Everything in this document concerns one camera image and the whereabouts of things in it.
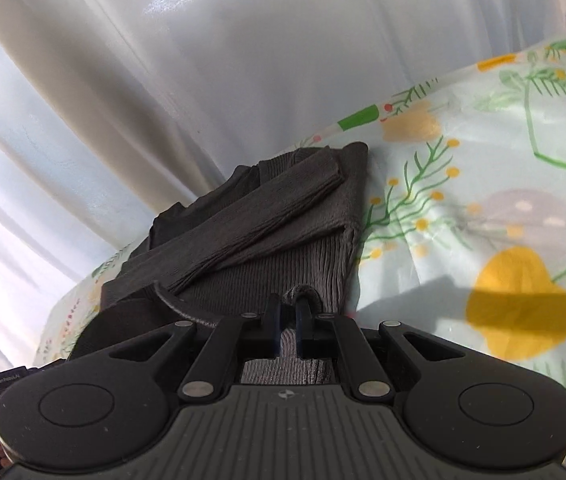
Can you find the dark grey knit sweater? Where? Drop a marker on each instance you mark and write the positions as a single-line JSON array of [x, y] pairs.
[[286, 225]]

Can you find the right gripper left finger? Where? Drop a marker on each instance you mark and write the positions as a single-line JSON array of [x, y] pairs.
[[233, 342]]

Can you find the white sheer curtain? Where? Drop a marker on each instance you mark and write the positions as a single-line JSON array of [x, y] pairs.
[[113, 110]]

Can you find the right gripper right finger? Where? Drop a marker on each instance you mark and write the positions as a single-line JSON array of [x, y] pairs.
[[338, 339]]

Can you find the floral white bed sheet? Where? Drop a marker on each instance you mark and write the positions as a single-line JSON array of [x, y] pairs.
[[464, 210]]

